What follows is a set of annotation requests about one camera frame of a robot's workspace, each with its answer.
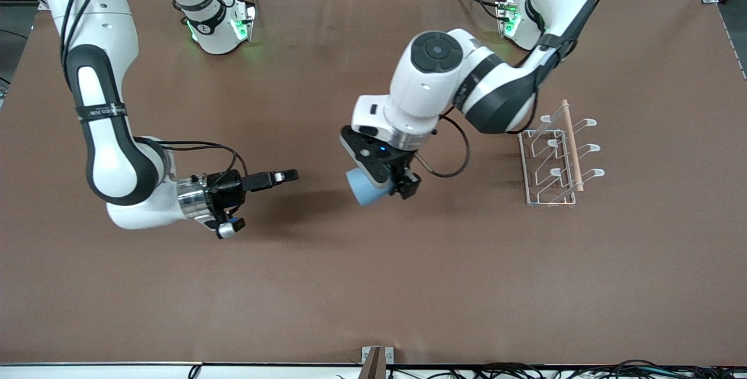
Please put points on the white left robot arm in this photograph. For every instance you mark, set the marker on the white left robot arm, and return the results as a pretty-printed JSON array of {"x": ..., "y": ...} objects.
[{"x": 432, "y": 87}]

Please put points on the blue plastic cup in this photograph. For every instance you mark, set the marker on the blue plastic cup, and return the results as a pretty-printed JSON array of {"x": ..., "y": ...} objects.
[{"x": 365, "y": 189}]

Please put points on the metal camera bracket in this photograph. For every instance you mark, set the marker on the metal camera bracket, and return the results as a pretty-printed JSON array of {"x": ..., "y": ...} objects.
[{"x": 373, "y": 364}]

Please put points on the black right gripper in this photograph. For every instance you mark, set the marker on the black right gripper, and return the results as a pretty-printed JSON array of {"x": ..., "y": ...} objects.
[{"x": 224, "y": 188}]

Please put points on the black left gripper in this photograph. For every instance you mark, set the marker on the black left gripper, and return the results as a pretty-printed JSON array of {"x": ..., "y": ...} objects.
[{"x": 401, "y": 170}]

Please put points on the brown table mat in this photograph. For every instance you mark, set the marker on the brown table mat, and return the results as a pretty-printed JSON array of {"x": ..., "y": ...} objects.
[{"x": 379, "y": 274}]

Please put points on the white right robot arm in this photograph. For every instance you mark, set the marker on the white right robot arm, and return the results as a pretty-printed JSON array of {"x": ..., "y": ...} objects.
[{"x": 111, "y": 163}]

